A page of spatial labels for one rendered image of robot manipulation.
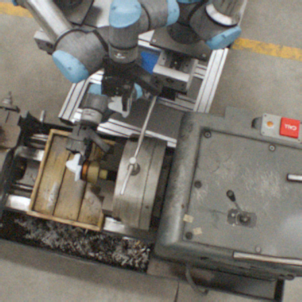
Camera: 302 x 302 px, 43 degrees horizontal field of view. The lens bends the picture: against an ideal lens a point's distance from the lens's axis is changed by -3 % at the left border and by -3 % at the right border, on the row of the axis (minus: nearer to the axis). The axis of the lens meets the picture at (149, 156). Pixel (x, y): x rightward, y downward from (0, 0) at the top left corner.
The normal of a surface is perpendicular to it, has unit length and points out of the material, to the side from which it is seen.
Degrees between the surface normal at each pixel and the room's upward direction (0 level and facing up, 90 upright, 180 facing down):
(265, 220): 0
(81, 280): 0
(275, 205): 0
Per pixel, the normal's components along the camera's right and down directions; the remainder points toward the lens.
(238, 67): 0.00, -0.29
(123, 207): -0.16, 0.51
